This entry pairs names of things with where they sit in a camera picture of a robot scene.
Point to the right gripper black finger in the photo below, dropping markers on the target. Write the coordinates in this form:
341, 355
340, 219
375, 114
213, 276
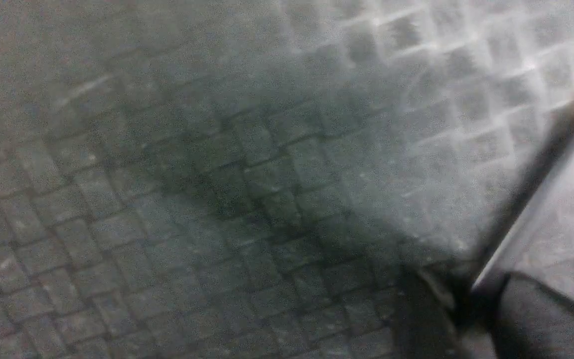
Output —
532, 321

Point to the black textured serving tray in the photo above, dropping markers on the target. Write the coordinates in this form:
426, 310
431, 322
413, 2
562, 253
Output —
246, 179

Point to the black gold-tipped chopstick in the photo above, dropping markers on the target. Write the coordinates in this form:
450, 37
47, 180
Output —
549, 184

